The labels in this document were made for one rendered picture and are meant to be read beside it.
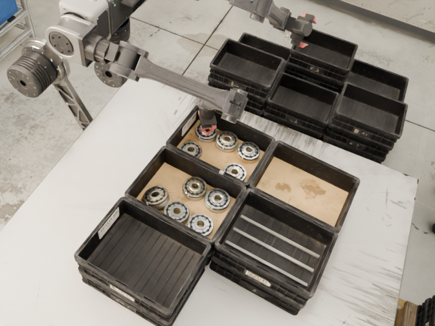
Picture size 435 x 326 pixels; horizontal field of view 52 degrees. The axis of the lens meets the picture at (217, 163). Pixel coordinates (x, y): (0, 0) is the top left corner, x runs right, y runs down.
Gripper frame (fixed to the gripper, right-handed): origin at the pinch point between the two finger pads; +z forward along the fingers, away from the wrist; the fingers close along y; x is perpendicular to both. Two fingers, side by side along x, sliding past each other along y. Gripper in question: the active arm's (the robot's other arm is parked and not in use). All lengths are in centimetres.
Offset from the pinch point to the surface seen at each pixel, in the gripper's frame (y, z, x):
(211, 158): -14.4, 3.8, -0.5
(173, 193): -30.8, 3.2, 19.3
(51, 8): 215, 90, 87
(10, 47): 149, 74, 112
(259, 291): -75, 11, -9
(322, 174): -31, 1, -47
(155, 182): -24.1, 3.2, 26.1
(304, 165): -25.4, 0.8, -40.3
